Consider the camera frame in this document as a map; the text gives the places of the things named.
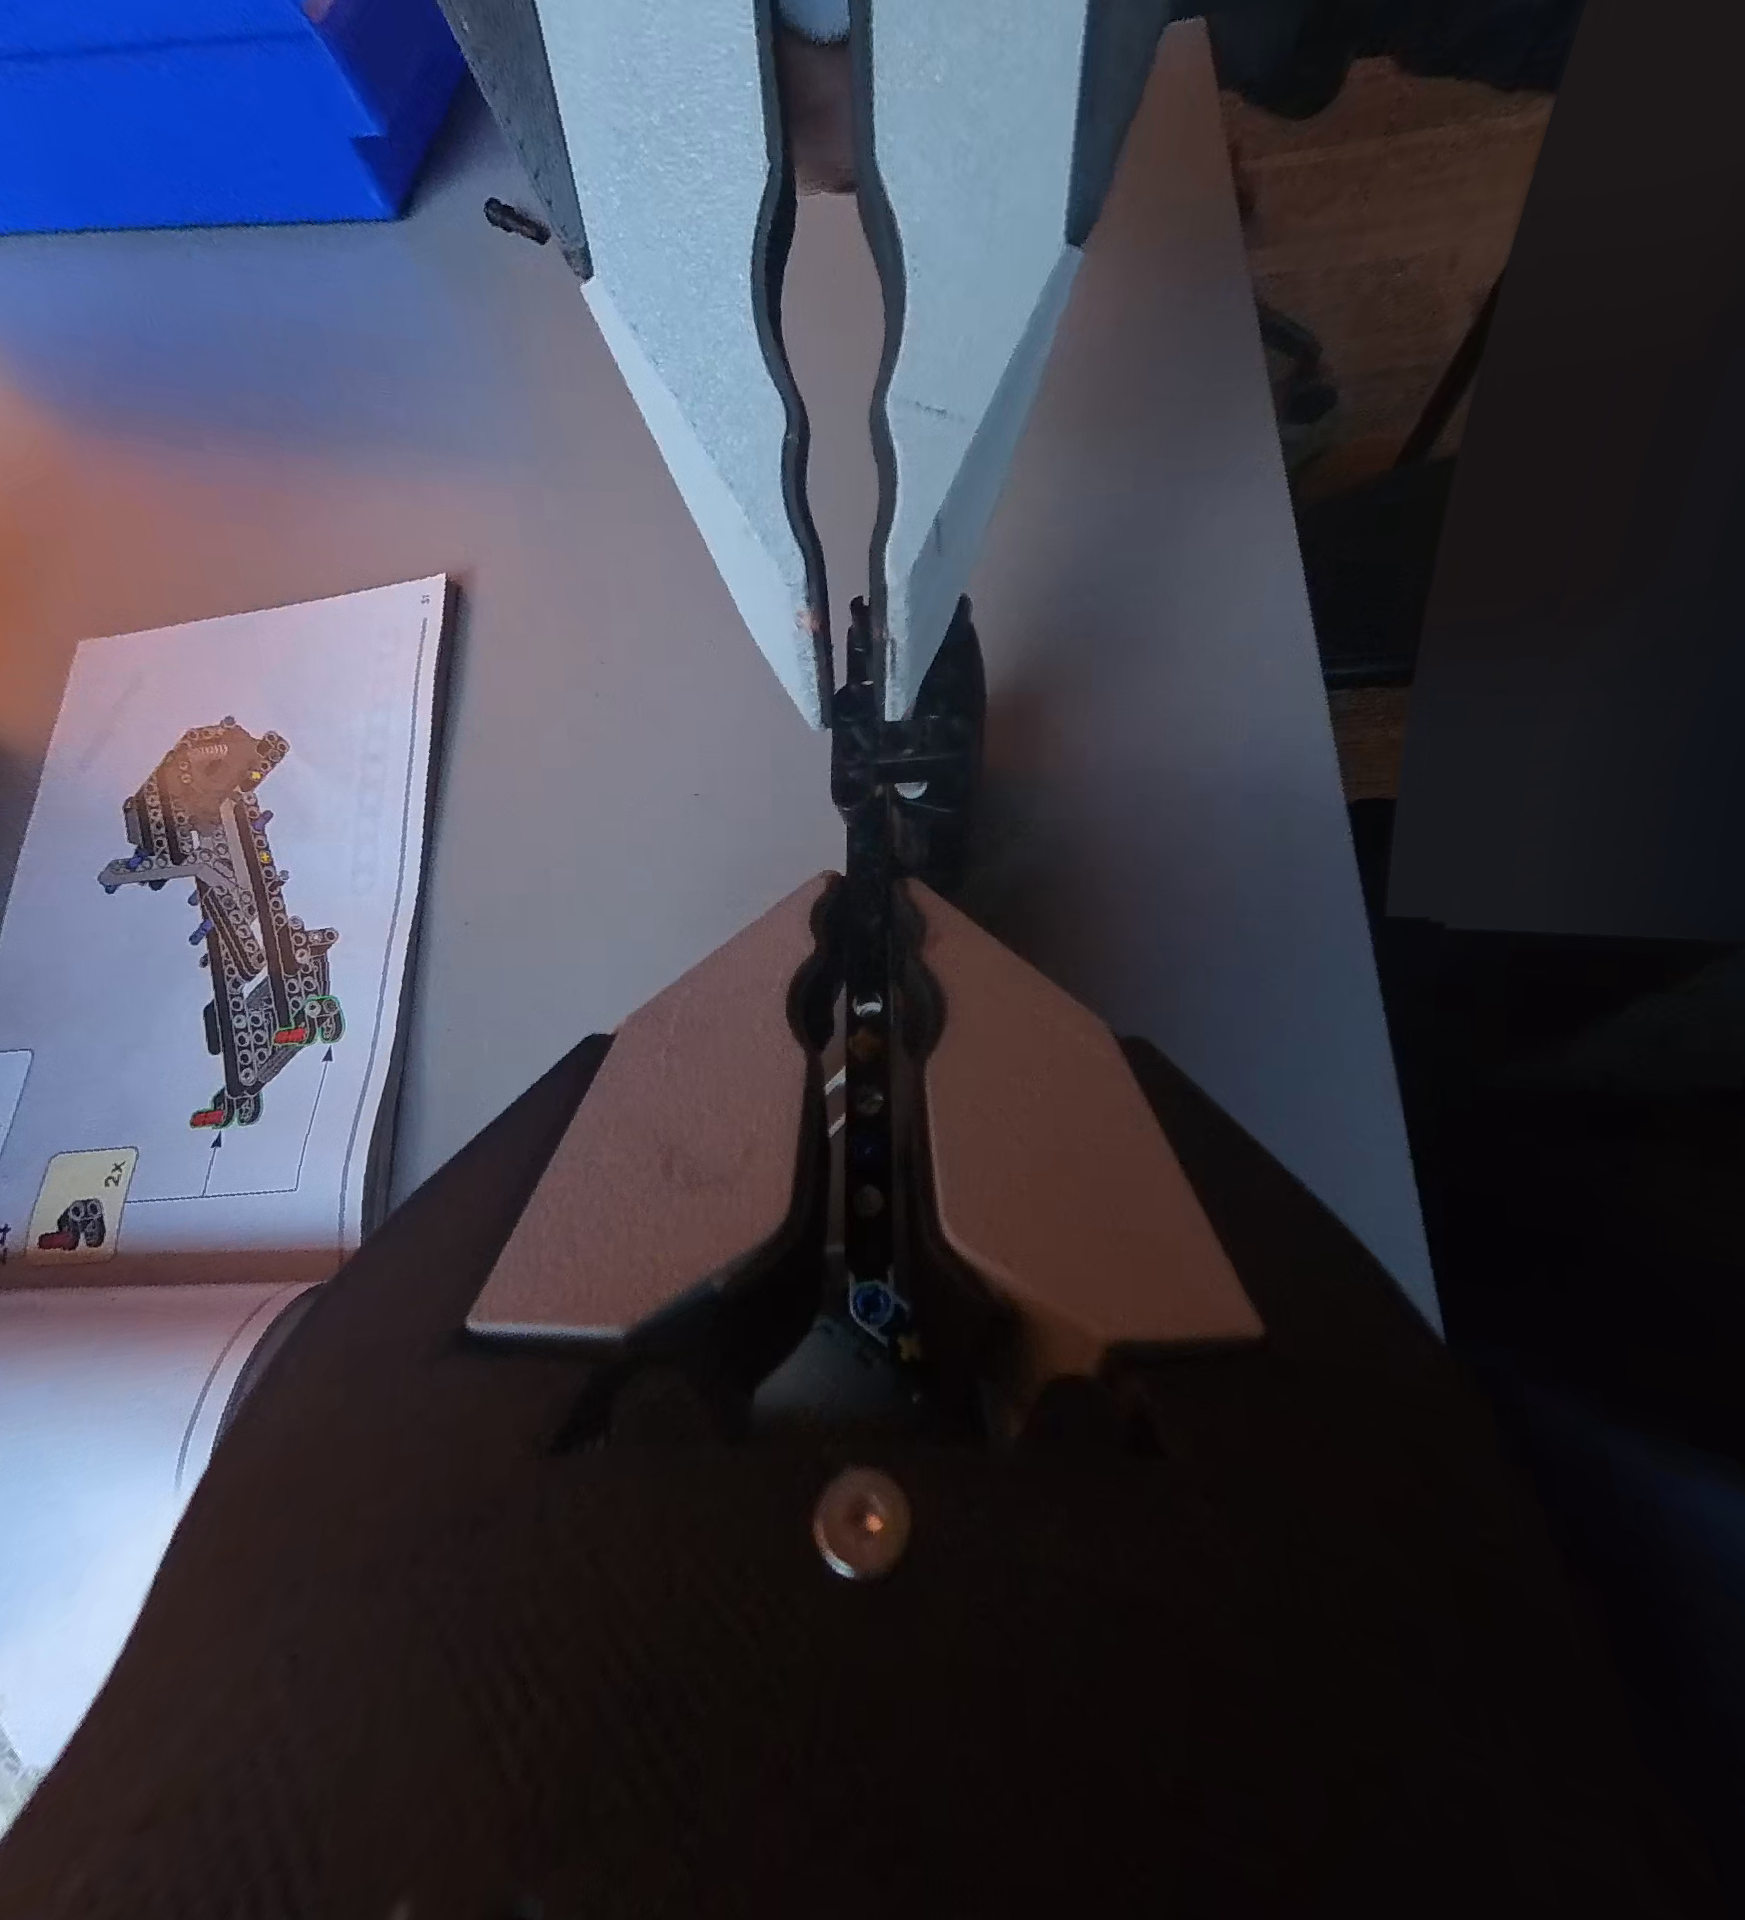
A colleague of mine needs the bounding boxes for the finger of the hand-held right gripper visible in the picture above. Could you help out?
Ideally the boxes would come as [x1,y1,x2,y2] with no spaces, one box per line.
[845,0,1099,725]
[531,0,836,734]

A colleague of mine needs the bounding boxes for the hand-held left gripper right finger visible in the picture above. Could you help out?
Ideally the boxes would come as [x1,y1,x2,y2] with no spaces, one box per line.
[887,872,1266,1368]

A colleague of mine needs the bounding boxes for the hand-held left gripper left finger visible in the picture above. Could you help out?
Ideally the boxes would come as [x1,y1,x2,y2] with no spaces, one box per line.
[464,869,851,1389]

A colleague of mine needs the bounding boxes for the black lego beam assembly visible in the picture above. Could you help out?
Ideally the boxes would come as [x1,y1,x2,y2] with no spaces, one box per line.
[825,592,991,1351]

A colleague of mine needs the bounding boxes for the lego instruction booklet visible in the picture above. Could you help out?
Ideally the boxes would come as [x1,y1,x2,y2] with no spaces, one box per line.
[0,570,466,1920]

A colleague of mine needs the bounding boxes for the blue plastic bin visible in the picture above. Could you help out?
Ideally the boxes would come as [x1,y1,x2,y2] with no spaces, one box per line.
[0,0,473,241]

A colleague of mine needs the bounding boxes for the person's dark trousers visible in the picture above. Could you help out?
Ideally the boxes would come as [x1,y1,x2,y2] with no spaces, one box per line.
[1388,913,1745,1920]

